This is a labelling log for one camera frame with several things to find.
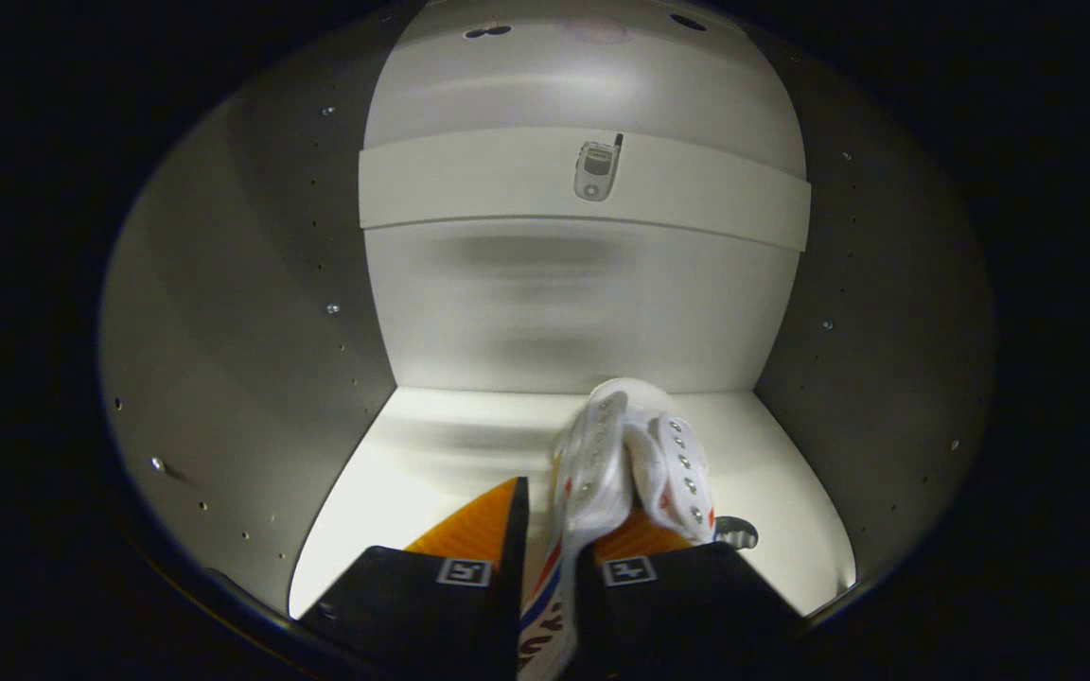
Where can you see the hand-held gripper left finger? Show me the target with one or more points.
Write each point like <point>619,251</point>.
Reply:
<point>510,605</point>

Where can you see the white canvas shoe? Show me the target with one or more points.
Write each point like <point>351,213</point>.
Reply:
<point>602,454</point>

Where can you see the grey shoe cabinet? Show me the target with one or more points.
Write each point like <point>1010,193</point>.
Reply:
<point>554,303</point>

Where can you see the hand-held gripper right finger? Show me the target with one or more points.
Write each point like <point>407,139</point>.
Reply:
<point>677,615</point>

